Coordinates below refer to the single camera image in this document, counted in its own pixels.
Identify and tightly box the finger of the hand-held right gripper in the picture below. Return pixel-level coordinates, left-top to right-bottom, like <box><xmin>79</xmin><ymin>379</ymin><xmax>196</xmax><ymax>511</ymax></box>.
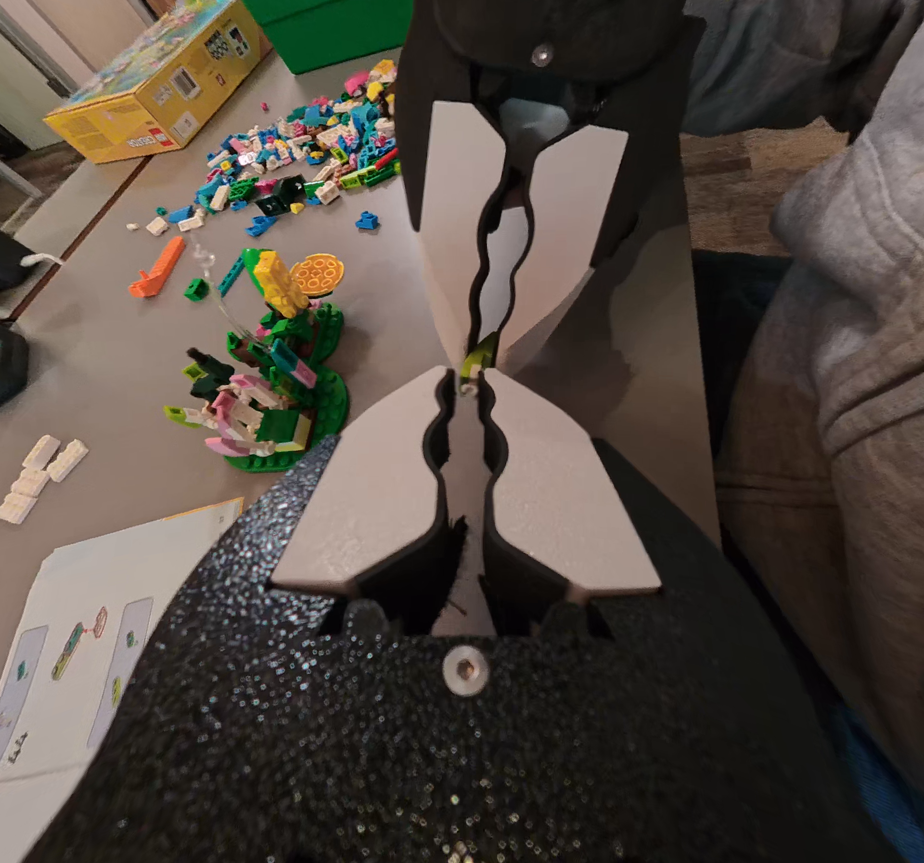
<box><xmin>419</xmin><ymin>100</ymin><xmax>513</xmax><ymax>369</ymax></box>
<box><xmin>493</xmin><ymin>124</ymin><xmax>630</xmax><ymax>376</ymax></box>

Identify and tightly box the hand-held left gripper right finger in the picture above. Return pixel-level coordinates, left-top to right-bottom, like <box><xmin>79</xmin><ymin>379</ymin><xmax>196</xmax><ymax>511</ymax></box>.
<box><xmin>478</xmin><ymin>368</ymin><xmax>663</xmax><ymax>634</ymax></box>

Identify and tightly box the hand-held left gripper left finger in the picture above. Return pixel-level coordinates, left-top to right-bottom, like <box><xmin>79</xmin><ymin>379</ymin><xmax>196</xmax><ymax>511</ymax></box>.
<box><xmin>271</xmin><ymin>365</ymin><xmax>469</xmax><ymax>634</ymax></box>

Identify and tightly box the lime green lego leaf piece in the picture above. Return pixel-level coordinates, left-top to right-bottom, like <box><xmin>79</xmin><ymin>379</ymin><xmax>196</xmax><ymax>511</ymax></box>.
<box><xmin>462</xmin><ymin>332</ymin><xmax>499</xmax><ymax>382</ymax></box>

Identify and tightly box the green lego flower model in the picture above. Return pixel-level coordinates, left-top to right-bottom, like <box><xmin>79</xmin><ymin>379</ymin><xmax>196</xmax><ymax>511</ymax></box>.
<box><xmin>165</xmin><ymin>242</ymin><xmax>352</xmax><ymax>473</ymax></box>

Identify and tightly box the pile of loose lego bricks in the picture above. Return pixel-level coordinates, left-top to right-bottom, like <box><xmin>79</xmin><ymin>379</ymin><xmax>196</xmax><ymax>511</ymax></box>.
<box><xmin>195</xmin><ymin>58</ymin><xmax>401</xmax><ymax>218</ymax></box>

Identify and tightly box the lego instruction booklet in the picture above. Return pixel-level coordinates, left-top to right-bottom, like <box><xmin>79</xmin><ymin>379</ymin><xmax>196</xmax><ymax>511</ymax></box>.
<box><xmin>0</xmin><ymin>496</ymin><xmax>245</xmax><ymax>785</ymax></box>

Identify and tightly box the yellow lego box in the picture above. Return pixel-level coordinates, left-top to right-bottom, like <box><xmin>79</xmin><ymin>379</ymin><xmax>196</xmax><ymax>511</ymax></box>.
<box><xmin>43</xmin><ymin>0</ymin><xmax>262</xmax><ymax>165</ymax></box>

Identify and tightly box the pale grey cloth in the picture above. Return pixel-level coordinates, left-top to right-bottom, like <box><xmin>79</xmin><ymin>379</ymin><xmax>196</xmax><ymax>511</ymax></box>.
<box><xmin>682</xmin><ymin>0</ymin><xmax>924</xmax><ymax>135</ymax></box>

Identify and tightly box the green storage bin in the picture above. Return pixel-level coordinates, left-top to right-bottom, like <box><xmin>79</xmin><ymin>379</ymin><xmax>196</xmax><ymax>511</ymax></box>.
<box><xmin>204</xmin><ymin>0</ymin><xmax>445</xmax><ymax>76</ymax></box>

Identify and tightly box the orange brick separator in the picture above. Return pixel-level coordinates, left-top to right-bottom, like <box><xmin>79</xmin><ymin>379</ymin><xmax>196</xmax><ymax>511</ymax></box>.
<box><xmin>128</xmin><ymin>235</ymin><xmax>187</xmax><ymax>299</ymax></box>

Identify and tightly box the black object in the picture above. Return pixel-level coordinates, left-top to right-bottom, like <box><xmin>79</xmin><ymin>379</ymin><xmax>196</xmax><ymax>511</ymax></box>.
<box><xmin>0</xmin><ymin>322</ymin><xmax>30</xmax><ymax>405</ymax></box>
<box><xmin>0</xmin><ymin>231</ymin><xmax>46</xmax><ymax>294</ymax></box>

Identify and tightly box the blue cloth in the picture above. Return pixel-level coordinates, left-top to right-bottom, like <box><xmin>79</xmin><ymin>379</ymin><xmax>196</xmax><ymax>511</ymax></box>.
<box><xmin>823</xmin><ymin>697</ymin><xmax>924</xmax><ymax>850</ymax></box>

